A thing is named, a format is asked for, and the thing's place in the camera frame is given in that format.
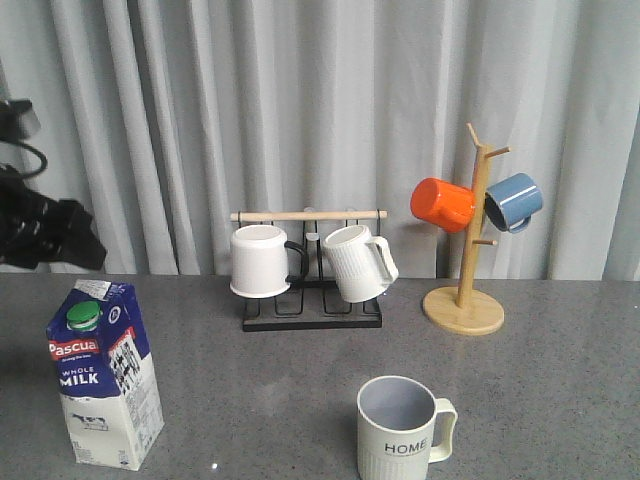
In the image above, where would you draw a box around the black cable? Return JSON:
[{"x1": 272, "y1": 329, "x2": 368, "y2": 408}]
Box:
[{"x1": 0, "y1": 139, "x2": 49, "y2": 180}]

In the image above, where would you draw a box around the white mug black handle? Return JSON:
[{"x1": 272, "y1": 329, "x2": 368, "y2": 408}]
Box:
[{"x1": 230, "y1": 224, "x2": 309, "y2": 299}]

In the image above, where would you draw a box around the grey curtain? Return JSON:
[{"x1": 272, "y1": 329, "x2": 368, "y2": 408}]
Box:
[{"x1": 1, "y1": 1, "x2": 639, "y2": 280}]

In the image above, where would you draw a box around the pale green HOME mug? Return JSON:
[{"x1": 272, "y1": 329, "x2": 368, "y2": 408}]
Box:
[{"x1": 356, "y1": 375, "x2": 458, "y2": 479}]

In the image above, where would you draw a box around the orange mug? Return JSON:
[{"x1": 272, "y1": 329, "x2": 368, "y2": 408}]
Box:
[{"x1": 410, "y1": 177, "x2": 475, "y2": 233}]

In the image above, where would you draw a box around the wooden mug tree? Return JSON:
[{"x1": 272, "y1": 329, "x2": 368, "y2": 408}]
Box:
[{"x1": 422, "y1": 124, "x2": 510, "y2": 336}]

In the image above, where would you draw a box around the black wire mug rack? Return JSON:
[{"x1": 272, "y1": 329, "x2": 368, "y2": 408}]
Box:
[{"x1": 230, "y1": 208, "x2": 388, "y2": 332}]

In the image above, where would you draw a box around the blue mug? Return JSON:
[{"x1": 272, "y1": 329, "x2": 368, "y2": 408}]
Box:
[{"x1": 484, "y1": 173, "x2": 543, "y2": 234}]

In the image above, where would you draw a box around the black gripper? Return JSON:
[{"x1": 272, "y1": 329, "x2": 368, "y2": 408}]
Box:
[{"x1": 1, "y1": 164, "x2": 107, "y2": 270}]

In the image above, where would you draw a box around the white ribbed mug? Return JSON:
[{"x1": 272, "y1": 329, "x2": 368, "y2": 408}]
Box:
[{"x1": 322, "y1": 224, "x2": 399, "y2": 303}]

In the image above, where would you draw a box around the blue white milk carton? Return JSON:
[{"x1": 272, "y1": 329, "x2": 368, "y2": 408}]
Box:
[{"x1": 46, "y1": 279, "x2": 164, "y2": 471}]

